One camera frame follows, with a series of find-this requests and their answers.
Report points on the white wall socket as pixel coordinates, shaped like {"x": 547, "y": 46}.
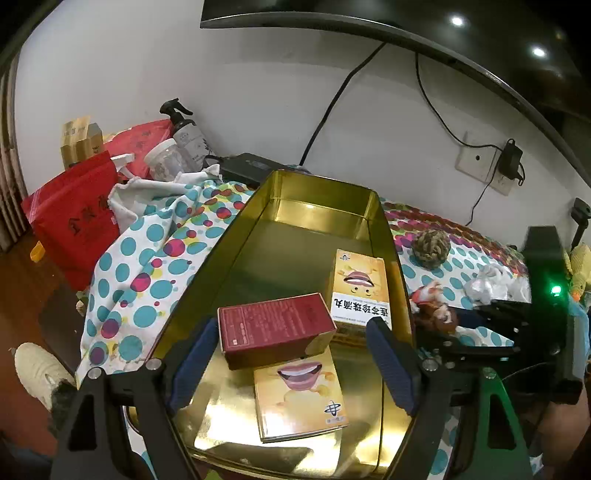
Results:
{"x": 475, "y": 159}

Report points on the crumpled white plastic bag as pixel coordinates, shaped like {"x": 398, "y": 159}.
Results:
{"x": 494, "y": 286}

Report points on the small red brown toy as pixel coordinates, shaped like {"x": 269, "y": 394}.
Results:
{"x": 434, "y": 307}

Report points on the red plastic bag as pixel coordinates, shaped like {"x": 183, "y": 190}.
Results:
{"x": 138, "y": 138}

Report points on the yellow medicine box smiling mouth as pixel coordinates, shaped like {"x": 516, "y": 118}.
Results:
{"x": 300, "y": 401}

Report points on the person's right forearm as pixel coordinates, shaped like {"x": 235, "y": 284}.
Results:
{"x": 565, "y": 431}

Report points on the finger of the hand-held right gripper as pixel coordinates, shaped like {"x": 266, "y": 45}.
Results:
{"x": 475, "y": 353}
{"x": 501, "y": 316}

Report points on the black spray bottle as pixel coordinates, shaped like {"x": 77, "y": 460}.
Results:
{"x": 189, "y": 138}

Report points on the dark red cardboard box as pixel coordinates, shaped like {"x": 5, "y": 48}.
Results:
{"x": 272, "y": 330}

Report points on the white spray trigger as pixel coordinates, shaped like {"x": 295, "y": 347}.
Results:
{"x": 122, "y": 164}

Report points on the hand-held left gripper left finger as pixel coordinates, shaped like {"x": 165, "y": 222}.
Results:
{"x": 194, "y": 367}

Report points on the white knit shoe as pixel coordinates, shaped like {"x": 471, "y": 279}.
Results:
{"x": 39, "y": 371}

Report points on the black stand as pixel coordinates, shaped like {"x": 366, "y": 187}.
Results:
{"x": 581, "y": 217}

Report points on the yellow medicine box white label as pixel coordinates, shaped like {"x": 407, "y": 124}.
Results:
{"x": 362, "y": 295}

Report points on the polka dot cloth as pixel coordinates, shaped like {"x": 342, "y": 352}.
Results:
{"x": 152, "y": 267}

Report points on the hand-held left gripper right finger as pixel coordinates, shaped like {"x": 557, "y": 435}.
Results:
{"x": 392, "y": 364}

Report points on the clear plastic jar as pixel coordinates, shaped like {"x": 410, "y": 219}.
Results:
{"x": 164, "y": 159}

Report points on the black set-top box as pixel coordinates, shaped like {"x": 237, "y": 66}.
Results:
{"x": 251, "y": 166}

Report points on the black power adapter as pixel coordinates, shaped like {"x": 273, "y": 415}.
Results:
{"x": 510, "y": 159}

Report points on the brown cardboard box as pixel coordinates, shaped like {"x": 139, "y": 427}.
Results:
{"x": 81, "y": 141}

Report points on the yellow plush toy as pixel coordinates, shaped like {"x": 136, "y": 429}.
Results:
{"x": 579, "y": 272}

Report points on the red paper bag gold print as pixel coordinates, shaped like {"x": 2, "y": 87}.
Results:
{"x": 74, "y": 217}

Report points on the gold metal tin box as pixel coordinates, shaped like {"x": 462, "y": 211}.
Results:
{"x": 277, "y": 249}

